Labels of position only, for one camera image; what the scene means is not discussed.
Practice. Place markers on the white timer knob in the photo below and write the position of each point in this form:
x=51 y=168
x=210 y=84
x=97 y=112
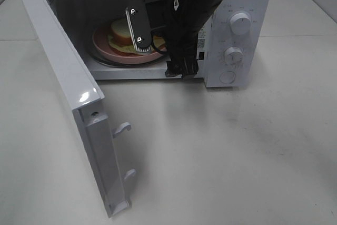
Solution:
x=233 y=56

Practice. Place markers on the white microwave door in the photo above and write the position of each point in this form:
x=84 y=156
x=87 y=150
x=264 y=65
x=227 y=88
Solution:
x=85 y=101

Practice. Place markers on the upper white power knob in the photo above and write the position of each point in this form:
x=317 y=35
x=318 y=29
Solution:
x=240 y=23

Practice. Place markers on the round white door button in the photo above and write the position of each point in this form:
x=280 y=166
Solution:
x=227 y=77

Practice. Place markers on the toast sandwich with lettuce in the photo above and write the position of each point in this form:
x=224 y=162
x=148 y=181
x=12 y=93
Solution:
x=119 y=39

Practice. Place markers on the glass microwave turntable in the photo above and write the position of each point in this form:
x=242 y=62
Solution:
x=94 y=54

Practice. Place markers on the white warning label sticker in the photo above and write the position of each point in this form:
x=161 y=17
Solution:
x=201 y=40

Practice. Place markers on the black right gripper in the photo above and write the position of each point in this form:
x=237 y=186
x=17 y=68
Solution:
x=178 y=22

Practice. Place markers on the pink round plate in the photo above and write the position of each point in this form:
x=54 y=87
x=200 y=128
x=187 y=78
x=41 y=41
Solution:
x=100 y=41

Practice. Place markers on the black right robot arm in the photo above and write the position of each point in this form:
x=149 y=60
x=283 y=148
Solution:
x=207 y=8

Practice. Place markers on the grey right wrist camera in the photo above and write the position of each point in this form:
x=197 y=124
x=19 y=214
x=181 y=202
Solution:
x=139 y=26

